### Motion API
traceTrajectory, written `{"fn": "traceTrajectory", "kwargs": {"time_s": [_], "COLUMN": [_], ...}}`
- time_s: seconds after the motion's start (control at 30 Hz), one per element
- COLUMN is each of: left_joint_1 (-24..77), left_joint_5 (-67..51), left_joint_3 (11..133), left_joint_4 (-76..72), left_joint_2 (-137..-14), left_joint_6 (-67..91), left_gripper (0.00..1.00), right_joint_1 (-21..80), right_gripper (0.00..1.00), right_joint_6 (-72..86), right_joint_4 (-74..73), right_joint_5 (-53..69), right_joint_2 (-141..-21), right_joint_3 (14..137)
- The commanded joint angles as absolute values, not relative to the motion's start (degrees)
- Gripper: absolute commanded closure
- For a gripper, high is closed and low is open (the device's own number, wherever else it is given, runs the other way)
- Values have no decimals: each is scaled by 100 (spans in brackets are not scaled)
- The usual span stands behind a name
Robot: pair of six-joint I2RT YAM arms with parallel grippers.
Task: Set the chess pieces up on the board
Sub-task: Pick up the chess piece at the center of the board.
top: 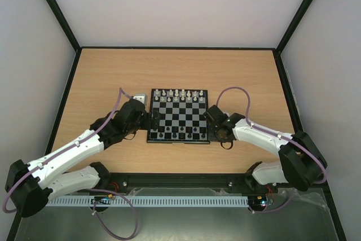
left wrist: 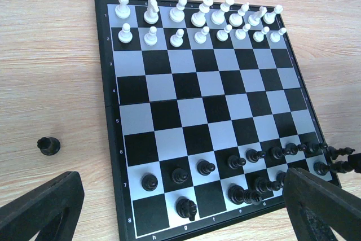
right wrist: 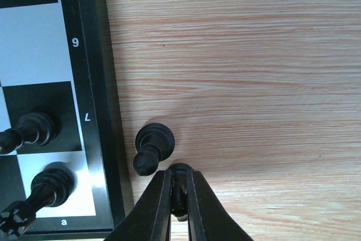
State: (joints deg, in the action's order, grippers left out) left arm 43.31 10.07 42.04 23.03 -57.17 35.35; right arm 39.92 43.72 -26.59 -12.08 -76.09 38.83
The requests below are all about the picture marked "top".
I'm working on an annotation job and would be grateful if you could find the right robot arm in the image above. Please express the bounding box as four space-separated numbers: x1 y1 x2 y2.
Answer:
204 105 327 191

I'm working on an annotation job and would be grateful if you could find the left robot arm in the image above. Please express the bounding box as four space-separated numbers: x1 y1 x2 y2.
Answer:
5 99 160 218

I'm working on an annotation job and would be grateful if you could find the right circuit board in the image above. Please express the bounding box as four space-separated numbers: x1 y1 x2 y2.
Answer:
249 194 275 207

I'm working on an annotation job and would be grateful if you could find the black and silver chessboard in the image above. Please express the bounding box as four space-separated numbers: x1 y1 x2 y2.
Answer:
147 89 210 144

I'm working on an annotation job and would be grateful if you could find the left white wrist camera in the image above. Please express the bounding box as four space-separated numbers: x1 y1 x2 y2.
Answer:
132 93 148 106

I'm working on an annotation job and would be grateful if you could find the black aluminium front rail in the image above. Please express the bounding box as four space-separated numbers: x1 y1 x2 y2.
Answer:
28 172 328 194

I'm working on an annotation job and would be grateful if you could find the light blue slotted cable duct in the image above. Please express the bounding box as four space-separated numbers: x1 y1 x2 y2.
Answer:
47 195 249 208

